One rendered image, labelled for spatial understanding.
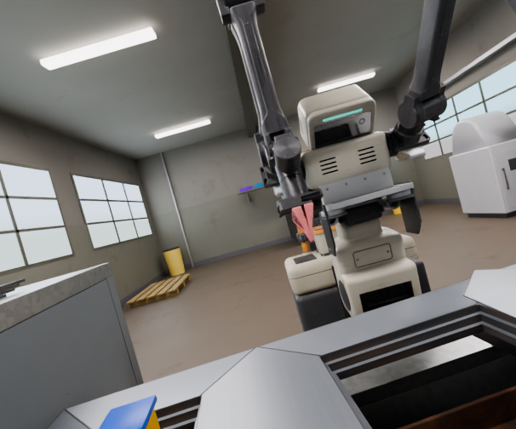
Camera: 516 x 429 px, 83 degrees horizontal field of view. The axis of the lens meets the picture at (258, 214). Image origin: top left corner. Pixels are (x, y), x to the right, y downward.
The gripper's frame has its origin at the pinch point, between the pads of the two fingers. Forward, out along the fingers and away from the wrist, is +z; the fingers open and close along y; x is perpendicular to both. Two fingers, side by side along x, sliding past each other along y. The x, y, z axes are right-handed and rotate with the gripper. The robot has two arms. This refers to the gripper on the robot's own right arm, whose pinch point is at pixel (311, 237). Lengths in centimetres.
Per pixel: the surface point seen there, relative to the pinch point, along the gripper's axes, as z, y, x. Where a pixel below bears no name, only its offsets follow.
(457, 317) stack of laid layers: 21.1, 16.6, -7.5
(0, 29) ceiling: -284, -189, 74
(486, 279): 16.7, 27.4, -0.9
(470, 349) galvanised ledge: 28.5, 25.8, 13.9
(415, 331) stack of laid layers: 21.5, 9.3, -8.3
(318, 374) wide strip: 23.1, -6.9, -14.2
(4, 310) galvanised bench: 3, -52, -17
